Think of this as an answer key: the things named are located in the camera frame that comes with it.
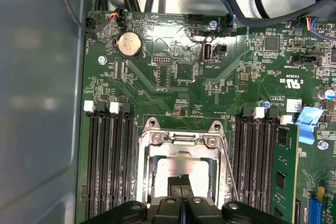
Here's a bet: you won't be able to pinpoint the blue expansion slot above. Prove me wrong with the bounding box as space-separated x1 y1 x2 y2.
307 195 320 224

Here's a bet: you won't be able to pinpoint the green motherboard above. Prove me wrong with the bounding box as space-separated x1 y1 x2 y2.
75 10 336 224

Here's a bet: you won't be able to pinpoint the black connector coloured wires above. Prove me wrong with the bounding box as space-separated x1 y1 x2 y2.
304 15 320 32
111 5 127 28

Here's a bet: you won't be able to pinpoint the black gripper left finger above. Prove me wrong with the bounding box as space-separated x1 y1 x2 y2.
83 176 183 224

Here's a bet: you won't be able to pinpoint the metal socket cover frame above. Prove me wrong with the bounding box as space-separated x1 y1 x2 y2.
139 140 228 202

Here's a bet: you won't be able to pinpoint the internal USB port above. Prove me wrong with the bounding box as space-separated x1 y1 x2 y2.
199 42 214 65

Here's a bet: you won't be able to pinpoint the silver CPU plate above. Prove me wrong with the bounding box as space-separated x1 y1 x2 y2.
154 157 212 199

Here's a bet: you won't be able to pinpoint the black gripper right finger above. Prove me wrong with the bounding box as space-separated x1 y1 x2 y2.
181 174 286 224

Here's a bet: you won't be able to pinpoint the blue plastic clip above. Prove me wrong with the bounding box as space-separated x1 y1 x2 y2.
295 106 324 145

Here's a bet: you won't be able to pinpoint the green RAM stick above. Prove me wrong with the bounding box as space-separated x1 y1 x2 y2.
271 123 300 224

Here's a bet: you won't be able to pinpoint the thin metal locking lever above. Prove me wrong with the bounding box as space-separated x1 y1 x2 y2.
135 131 150 202
221 137 241 201

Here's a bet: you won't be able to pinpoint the silver coin battery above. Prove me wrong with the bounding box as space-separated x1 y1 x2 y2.
117 31 142 58

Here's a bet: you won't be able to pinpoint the CPU socket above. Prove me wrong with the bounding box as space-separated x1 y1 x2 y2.
136 118 229 204

